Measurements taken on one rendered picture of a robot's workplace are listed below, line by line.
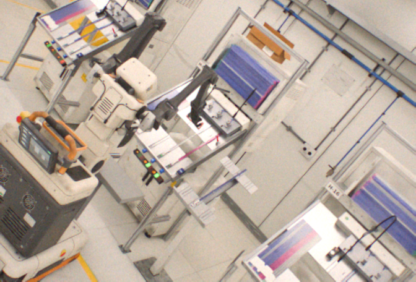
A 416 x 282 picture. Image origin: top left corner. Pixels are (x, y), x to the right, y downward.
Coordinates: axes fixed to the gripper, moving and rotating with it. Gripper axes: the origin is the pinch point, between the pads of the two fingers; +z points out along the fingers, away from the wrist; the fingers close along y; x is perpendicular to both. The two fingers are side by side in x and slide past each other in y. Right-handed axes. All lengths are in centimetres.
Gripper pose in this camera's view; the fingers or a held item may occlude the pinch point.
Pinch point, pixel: (194, 124)
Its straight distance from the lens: 330.5
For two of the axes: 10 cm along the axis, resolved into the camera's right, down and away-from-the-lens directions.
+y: -6.2, -6.5, 4.5
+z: -0.1, 5.8, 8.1
